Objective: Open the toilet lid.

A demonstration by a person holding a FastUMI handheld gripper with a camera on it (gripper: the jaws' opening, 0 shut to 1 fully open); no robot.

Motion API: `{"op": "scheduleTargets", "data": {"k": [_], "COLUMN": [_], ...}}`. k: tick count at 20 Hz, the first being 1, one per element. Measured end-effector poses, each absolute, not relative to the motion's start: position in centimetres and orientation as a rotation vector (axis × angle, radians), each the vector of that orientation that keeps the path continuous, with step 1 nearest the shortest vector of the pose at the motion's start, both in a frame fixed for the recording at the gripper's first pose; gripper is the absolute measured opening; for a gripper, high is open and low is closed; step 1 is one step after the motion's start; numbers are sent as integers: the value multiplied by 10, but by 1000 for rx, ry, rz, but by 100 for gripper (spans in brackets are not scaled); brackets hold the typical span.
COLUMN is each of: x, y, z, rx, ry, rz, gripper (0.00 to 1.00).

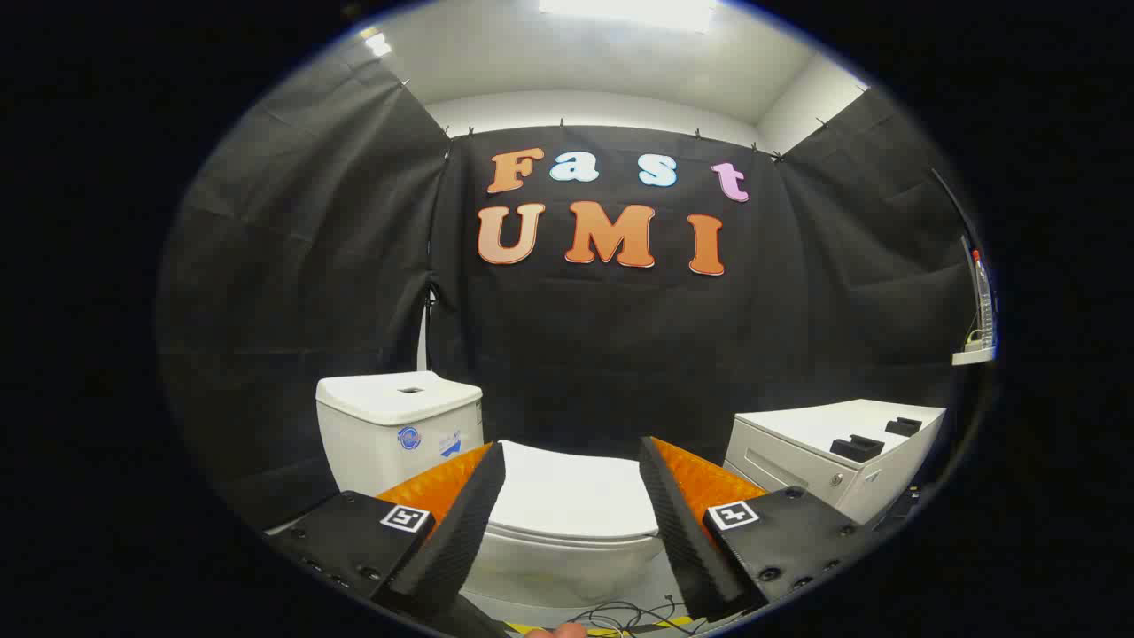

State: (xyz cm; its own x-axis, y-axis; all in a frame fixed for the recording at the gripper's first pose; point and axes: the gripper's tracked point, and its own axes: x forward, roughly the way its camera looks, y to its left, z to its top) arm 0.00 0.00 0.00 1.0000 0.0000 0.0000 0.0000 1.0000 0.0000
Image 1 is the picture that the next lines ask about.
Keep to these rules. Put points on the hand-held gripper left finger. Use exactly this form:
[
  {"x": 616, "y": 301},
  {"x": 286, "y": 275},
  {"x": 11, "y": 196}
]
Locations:
[{"x": 461, "y": 523}]

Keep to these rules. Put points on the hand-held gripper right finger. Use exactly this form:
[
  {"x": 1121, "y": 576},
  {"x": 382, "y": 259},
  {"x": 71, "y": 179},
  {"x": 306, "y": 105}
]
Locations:
[{"x": 678, "y": 523}]

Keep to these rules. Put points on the white toilet lid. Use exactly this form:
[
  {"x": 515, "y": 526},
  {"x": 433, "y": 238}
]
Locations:
[{"x": 571, "y": 492}]

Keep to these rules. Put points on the white drawer cabinet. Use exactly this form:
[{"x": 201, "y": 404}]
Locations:
[{"x": 797, "y": 443}]

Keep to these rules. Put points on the black backdrop cloth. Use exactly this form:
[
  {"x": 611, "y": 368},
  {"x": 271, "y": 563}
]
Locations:
[{"x": 602, "y": 354}]

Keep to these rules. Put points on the large black block on cabinet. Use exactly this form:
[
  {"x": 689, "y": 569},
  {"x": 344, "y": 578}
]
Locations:
[{"x": 856, "y": 448}]

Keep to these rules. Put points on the small black block on cabinet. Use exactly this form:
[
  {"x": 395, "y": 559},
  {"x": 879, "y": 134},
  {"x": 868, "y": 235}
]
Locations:
[{"x": 904, "y": 426}]

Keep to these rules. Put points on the red tipped thin tool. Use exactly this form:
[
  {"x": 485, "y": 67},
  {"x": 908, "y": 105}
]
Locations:
[{"x": 982, "y": 292}]

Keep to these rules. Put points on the small ceiling light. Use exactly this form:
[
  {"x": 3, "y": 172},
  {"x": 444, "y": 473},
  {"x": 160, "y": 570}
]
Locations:
[{"x": 378, "y": 42}]

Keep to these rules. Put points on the large ceiling light panel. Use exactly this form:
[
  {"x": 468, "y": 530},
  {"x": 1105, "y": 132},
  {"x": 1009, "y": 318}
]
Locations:
[{"x": 629, "y": 12}]

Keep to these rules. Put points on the white wall shelf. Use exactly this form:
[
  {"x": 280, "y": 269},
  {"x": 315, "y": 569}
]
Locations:
[{"x": 973, "y": 356}]

